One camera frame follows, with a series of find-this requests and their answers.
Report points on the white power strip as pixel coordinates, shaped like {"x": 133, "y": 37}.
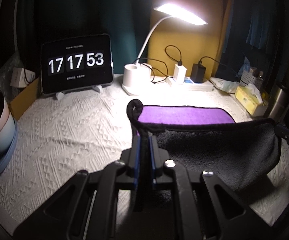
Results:
{"x": 189, "y": 85}

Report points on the white textured tablecloth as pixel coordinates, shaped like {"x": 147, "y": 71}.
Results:
{"x": 89, "y": 130}

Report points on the wet wipes pack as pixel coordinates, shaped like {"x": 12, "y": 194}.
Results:
{"x": 224, "y": 85}

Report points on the black charger plug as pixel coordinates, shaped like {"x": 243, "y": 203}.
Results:
{"x": 198, "y": 72}

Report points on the stainless steel tumbler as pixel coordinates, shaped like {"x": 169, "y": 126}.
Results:
{"x": 279, "y": 102}

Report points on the white slotted basket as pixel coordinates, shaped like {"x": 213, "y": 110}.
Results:
{"x": 251, "y": 76}

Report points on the white desk lamp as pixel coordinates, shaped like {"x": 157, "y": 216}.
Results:
{"x": 178, "y": 25}

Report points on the purple and grey microfiber towel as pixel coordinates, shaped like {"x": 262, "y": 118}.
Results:
{"x": 208, "y": 139}

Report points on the small white box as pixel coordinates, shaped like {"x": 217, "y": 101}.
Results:
{"x": 21, "y": 77}

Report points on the yellow tissue box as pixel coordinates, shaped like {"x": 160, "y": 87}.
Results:
{"x": 250, "y": 98}

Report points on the white tablet stand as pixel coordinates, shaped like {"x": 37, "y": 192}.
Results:
{"x": 60, "y": 95}

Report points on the white charger plug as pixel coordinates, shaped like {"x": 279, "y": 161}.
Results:
{"x": 179, "y": 73}

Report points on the dark green curtain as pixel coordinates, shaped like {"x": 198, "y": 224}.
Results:
{"x": 43, "y": 24}

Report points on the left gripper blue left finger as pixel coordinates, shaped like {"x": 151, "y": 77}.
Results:
{"x": 85, "y": 207}

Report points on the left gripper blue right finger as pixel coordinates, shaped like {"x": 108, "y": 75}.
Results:
{"x": 205, "y": 206}

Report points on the tablet showing clock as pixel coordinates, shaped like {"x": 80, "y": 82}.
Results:
{"x": 78, "y": 63}

